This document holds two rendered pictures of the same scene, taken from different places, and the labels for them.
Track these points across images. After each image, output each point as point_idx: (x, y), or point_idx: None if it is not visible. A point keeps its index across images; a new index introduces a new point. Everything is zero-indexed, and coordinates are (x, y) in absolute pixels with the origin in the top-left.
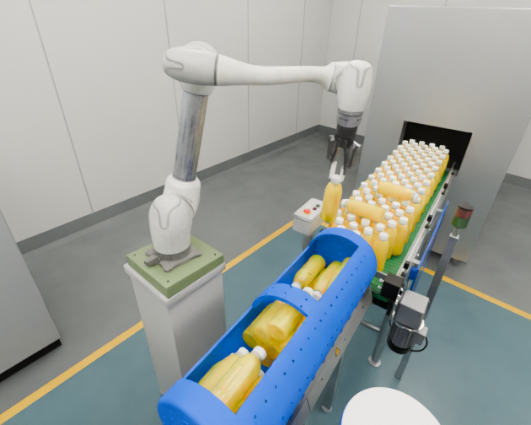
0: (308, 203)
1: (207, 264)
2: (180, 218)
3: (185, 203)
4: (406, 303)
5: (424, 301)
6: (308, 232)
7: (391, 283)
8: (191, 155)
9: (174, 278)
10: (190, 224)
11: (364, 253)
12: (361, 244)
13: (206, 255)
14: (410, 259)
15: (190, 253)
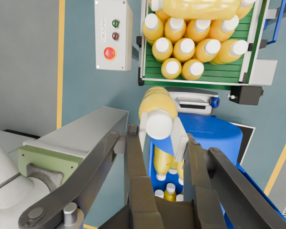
0: (100, 24)
1: None
2: (17, 228)
3: None
4: (253, 82)
5: (272, 68)
6: (129, 71)
7: (247, 104)
8: None
9: None
10: (27, 193)
11: (233, 160)
12: (228, 156)
13: (67, 172)
14: (258, 5)
15: (56, 183)
